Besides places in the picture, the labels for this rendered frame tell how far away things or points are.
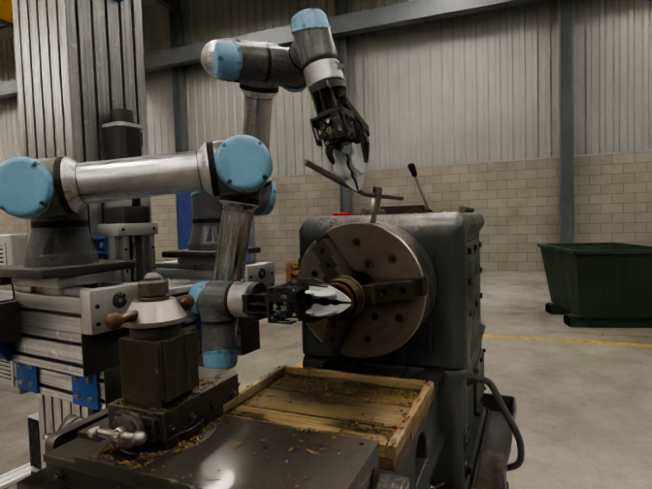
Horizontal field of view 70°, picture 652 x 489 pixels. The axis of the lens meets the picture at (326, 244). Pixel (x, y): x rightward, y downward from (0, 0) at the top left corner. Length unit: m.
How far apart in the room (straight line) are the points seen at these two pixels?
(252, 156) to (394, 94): 10.84
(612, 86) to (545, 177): 2.15
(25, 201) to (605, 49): 11.33
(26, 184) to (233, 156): 0.39
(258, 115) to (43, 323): 0.79
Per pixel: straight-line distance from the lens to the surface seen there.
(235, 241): 1.14
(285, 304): 0.92
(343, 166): 0.95
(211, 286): 1.04
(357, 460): 0.59
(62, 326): 1.15
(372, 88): 11.97
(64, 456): 0.72
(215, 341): 1.04
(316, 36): 0.98
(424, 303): 1.04
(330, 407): 0.95
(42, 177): 1.04
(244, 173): 0.98
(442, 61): 11.77
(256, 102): 1.46
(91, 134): 1.48
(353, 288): 0.96
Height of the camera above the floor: 1.25
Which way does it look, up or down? 3 degrees down
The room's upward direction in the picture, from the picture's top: 2 degrees counter-clockwise
